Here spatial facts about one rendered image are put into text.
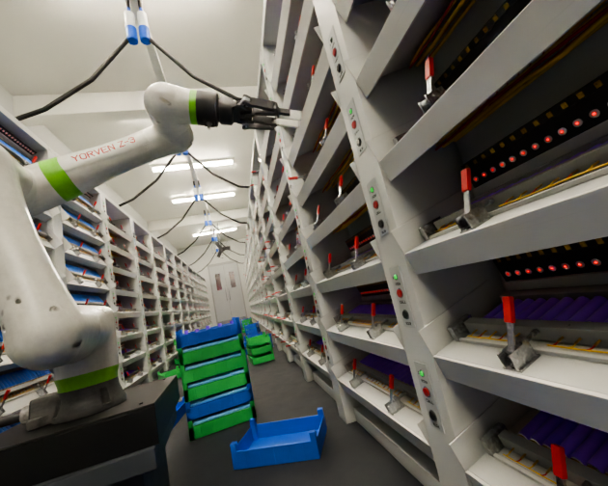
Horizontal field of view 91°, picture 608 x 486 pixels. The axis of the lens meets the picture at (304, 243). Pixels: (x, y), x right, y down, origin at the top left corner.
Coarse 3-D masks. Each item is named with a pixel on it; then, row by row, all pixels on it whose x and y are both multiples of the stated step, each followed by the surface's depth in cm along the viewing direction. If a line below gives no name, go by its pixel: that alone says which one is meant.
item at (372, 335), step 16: (368, 288) 114; (384, 288) 102; (352, 304) 125; (368, 304) 114; (384, 304) 101; (320, 320) 121; (336, 320) 120; (352, 320) 110; (368, 320) 95; (384, 320) 82; (336, 336) 110; (352, 336) 93; (368, 336) 84; (384, 336) 77; (400, 336) 63; (384, 352) 74; (400, 352) 66
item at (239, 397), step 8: (248, 384) 144; (240, 392) 142; (248, 392) 143; (216, 400) 138; (224, 400) 139; (232, 400) 140; (240, 400) 141; (248, 400) 142; (192, 408) 134; (200, 408) 135; (208, 408) 136; (216, 408) 137; (224, 408) 138; (192, 416) 134; (200, 416) 135
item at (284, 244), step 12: (264, 168) 206; (276, 180) 205; (288, 204) 203; (276, 216) 200; (276, 240) 205; (288, 240) 198; (288, 252) 196; (300, 264) 196; (288, 276) 193; (300, 276) 195; (300, 300) 191; (312, 300) 193; (300, 336) 186; (312, 336) 188; (312, 372) 183
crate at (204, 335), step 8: (216, 328) 145; (224, 328) 146; (232, 328) 147; (240, 328) 149; (176, 336) 139; (184, 336) 140; (192, 336) 141; (200, 336) 142; (208, 336) 143; (216, 336) 144; (224, 336) 146; (184, 344) 139; (192, 344) 140
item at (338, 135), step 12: (336, 96) 73; (336, 120) 76; (336, 132) 79; (324, 144) 87; (336, 144) 82; (348, 144) 96; (324, 156) 91; (336, 156) 101; (348, 156) 109; (312, 168) 102; (324, 168) 94; (336, 168) 115; (312, 180) 107; (324, 180) 123; (300, 192) 123; (312, 192) 130; (300, 204) 130
